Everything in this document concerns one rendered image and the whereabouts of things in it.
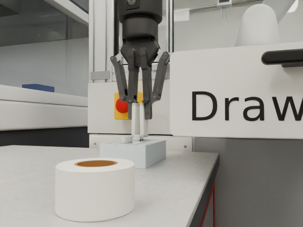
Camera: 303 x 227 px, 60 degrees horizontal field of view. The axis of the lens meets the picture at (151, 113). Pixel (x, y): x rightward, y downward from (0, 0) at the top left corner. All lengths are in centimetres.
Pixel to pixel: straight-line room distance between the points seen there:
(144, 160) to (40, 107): 76
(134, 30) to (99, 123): 32
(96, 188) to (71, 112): 110
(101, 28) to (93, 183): 63
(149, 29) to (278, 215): 51
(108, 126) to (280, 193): 46
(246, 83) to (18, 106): 86
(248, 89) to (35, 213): 26
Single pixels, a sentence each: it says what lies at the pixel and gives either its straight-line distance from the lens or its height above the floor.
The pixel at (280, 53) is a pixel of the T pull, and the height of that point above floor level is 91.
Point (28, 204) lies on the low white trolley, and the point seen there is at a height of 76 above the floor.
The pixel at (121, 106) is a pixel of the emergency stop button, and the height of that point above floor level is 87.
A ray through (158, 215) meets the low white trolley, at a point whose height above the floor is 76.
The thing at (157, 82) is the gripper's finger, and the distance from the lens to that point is 52.
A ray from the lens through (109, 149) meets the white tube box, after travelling 45.
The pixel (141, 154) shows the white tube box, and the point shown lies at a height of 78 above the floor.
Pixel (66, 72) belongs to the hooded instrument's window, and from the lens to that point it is 131.
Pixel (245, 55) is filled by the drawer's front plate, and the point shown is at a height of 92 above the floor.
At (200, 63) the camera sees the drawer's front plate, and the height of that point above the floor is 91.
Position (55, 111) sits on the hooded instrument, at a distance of 120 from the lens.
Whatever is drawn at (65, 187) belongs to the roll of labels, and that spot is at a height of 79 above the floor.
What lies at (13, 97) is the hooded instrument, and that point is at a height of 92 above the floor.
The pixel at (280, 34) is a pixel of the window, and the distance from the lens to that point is 72.
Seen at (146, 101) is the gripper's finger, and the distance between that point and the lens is 52.
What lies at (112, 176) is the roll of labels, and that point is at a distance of 22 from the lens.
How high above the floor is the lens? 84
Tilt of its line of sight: 1 degrees up
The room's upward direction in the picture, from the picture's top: straight up
